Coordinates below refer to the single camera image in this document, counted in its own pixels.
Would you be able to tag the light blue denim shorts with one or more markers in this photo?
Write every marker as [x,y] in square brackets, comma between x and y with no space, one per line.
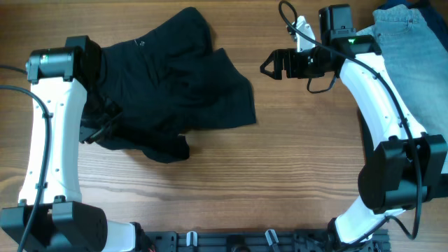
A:
[416,61]

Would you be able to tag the dark folded garment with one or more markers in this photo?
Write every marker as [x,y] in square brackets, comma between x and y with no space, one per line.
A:
[367,140]

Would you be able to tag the black shorts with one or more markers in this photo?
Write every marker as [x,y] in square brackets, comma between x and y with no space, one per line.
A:
[169,81]

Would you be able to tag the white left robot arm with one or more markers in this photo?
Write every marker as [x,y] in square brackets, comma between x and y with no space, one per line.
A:
[68,110]

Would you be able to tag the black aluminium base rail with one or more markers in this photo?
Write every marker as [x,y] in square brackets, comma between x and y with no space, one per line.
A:
[269,240]

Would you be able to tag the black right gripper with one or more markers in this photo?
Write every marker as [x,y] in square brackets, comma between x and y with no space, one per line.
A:
[291,55]

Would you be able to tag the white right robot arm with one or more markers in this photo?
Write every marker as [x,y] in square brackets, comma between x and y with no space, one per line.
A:
[404,163]

